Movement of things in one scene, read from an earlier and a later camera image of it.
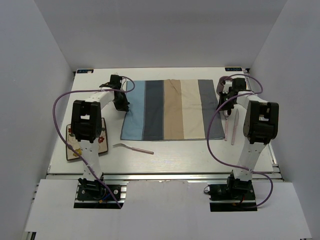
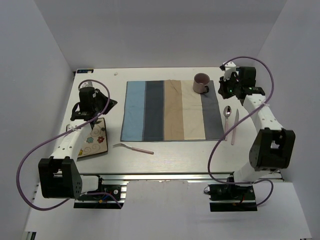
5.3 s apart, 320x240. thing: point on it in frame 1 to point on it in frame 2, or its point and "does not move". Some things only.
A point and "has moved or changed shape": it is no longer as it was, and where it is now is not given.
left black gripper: (123, 107) to (111, 103)
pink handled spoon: (226, 115) does not move
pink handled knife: (235, 122) does not move
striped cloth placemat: (172, 109) does not move
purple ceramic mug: (221, 81) has moved or changed shape
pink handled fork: (134, 148) does not move
